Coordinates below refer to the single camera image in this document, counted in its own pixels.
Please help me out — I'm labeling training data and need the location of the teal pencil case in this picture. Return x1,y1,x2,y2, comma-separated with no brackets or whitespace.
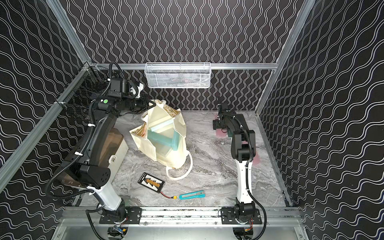
148,130,180,151

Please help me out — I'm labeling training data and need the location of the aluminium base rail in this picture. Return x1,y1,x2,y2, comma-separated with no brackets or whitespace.
60,207,302,228

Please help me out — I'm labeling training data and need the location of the brown storage box white handle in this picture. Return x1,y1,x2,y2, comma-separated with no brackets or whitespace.
57,128,129,189

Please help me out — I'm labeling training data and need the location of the black battery pack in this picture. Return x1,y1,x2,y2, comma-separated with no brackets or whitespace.
138,173,165,193

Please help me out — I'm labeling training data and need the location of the teal utility knife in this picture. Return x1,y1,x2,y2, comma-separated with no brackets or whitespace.
179,191,206,200

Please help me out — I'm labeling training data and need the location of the light green case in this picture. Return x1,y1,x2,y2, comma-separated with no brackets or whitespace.
149,119,174,133

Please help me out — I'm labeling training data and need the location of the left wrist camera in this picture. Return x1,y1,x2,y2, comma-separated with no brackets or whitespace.
107,78,144,100

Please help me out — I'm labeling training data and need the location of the white wire mesh basket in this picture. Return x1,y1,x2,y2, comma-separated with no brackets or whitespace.
144,62,212,89

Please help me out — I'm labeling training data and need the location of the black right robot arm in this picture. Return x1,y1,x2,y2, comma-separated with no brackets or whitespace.
213,104,262,224

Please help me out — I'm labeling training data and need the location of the cream canvas tote bag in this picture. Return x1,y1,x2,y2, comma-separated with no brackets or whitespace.
130,100,193,181

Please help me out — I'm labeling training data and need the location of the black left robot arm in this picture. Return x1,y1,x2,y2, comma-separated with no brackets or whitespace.
45,94,156,215

